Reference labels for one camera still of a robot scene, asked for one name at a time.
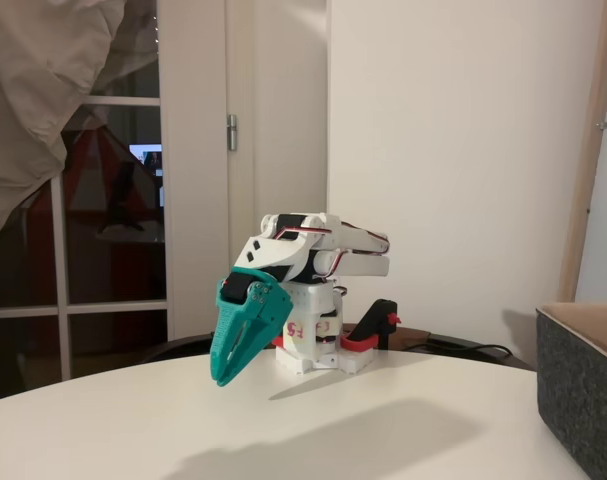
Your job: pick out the teal gripper black servo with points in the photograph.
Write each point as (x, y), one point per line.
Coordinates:
(231, 318)

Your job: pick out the silver door hinge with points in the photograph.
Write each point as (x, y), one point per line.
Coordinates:
(231, 132)

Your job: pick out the beige crumpled curtain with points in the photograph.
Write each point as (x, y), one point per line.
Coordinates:
(28, 100)

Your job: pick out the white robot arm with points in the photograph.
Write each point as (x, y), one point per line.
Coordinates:
(353, 262)

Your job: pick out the light wooden frame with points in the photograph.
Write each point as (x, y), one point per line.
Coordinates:
(585, 175)

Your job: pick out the white glass door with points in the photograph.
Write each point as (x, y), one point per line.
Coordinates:
(193, 200)

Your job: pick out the grey felt box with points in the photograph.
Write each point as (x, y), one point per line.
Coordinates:
(578, 390)

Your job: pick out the dark brown wooden chair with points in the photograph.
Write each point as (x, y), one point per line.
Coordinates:
(183, 346)

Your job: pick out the black clamp red trigger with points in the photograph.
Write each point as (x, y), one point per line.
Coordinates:
(378, 320)

